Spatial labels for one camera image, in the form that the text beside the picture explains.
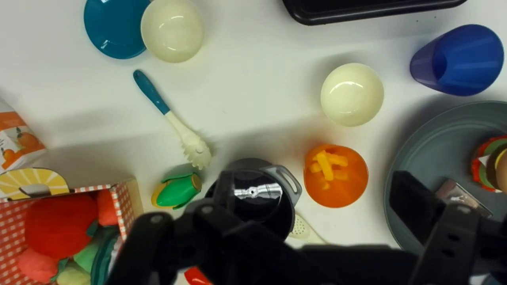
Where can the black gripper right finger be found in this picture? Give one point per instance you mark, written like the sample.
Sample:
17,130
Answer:
457,239

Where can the black toy pot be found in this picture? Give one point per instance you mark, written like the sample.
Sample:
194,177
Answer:
259,190

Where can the green toy corn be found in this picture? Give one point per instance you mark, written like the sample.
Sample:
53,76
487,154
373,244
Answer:
178,187

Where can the teal handled pasta spoon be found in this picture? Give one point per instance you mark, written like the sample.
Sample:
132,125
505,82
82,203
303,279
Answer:
194,146

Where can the blue plastic cup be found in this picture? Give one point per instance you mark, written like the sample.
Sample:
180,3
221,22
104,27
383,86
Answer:
463,62

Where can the toy burger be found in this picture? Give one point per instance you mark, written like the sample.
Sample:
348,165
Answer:
486,163

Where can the teal bowl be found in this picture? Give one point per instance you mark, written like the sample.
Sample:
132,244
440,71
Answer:
115,25

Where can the black tray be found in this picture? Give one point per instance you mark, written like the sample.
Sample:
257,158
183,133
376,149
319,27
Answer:
327,11

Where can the cream bowl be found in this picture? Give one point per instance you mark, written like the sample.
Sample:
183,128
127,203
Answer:
352,95
172,30

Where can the orange printed carton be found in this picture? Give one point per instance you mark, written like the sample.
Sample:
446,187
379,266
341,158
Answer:
20,146

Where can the orange plastic cup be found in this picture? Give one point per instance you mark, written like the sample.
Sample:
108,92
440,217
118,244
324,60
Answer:
335,176

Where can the plush watermelon slice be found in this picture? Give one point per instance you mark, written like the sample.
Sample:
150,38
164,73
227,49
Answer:
102,261

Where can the cream bowl upper left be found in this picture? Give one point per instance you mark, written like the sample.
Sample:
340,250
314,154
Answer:
172,30

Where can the red plush tomato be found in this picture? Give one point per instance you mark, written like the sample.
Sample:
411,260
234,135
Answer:
59,226

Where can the cream bowl centre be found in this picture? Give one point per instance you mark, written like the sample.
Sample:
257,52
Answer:
352,95

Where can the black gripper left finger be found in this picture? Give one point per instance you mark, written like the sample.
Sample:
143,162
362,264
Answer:
227,247

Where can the red checkered toy basket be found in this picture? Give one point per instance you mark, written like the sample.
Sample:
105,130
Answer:
20,264

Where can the red plate with grey spatula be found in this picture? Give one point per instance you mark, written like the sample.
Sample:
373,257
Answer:
194,276

